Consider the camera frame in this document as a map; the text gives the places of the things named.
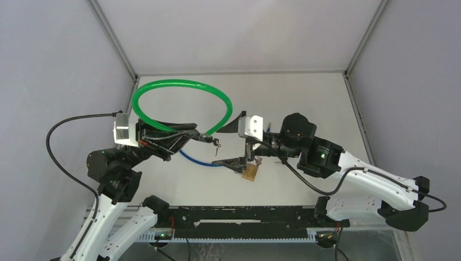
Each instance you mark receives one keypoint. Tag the white slotted cable duct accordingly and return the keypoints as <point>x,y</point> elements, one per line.
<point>304,236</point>

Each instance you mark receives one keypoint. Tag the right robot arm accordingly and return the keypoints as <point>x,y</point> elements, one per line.
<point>364,191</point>

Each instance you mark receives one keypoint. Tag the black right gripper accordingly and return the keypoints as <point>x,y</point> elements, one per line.
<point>238,163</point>

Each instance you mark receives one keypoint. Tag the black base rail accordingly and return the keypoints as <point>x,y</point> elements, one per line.
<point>248,220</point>

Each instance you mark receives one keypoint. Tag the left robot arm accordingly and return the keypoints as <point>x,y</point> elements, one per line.
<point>118,182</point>

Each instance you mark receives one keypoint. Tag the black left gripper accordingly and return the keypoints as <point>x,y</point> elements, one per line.
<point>163,143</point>

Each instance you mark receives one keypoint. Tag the large padlock silver keys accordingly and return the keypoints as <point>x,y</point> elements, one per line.
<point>258,160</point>

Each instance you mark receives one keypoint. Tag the large brass padlock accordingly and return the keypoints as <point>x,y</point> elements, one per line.
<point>249,173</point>

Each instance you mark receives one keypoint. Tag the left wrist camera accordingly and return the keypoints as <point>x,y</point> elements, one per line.
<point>124,131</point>

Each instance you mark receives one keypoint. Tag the green cable lock keys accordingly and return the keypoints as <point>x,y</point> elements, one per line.
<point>217,145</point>

